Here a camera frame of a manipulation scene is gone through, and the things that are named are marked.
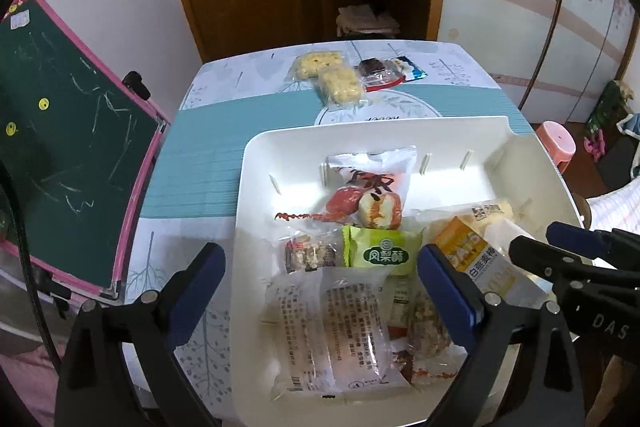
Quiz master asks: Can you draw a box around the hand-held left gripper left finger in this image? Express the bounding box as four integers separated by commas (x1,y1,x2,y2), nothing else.
55,242,236,427

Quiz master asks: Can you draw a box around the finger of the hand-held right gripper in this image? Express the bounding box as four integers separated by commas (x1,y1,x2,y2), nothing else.
546,221,640,260
509,234,585,282

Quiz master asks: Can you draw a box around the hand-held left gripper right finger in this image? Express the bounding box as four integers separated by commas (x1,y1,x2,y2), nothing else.
417,244,588,427

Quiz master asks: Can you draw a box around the clear nut bar packet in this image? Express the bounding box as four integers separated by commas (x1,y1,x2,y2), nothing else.
284,231,347,274
400,292,457,358

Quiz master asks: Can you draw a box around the orange white oat bar packet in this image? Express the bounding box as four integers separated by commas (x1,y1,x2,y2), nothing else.
432,216,549,309

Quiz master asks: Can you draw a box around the yellow cake clear packet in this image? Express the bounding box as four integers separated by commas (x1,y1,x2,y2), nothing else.
425,199,516,233

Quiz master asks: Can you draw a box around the green pastry packet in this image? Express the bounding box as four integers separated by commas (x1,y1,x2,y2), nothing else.
342,226,424,277

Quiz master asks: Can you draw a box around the large clear bread packet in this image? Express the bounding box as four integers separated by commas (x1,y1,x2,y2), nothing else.
260,266,414,404

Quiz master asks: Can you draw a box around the red white apple snack packet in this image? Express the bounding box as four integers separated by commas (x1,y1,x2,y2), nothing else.
320,146,419,231

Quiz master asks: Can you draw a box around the white plastic bin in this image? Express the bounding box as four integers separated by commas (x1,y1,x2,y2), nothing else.
232,116,587,426

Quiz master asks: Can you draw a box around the white pink striped bedding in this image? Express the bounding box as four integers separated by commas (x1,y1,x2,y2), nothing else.
582,187,640,238

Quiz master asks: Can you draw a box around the pink toy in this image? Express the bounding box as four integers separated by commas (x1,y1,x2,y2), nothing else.
584,132,607,162

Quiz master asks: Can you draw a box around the pink plastic stool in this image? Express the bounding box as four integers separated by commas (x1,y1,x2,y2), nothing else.
535,121,577,176

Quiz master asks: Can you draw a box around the light blue cloth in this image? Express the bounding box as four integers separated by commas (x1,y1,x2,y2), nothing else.
616,112,640,180

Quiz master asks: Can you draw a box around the green potted plant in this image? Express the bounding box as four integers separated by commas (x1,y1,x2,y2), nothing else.
585,81,639,142

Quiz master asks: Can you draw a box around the pink cloth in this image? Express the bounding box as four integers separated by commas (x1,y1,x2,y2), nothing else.
0,341,67,427

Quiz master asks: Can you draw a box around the blue white snack packet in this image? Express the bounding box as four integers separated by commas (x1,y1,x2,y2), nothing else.
390,56,429,82

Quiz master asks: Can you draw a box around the yellow rice crisp packet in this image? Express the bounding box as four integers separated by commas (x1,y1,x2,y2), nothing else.
316,66,366,108
290,49,347,82

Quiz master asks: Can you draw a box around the brown cake packet with red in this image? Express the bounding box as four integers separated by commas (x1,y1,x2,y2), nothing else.
357,57,406,90

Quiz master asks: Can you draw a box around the white wardrobe with pink stripes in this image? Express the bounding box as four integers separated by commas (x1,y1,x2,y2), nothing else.
437,0,640,126

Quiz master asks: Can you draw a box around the folded light cloth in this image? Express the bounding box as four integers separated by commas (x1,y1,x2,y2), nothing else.
337,4,401,36

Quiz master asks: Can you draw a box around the black cable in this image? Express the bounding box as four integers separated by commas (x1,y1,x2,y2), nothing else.
0,157,67,374

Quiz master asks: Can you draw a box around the green chalkboard with pink frame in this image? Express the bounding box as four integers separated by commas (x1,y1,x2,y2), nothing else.
0,0,172,304

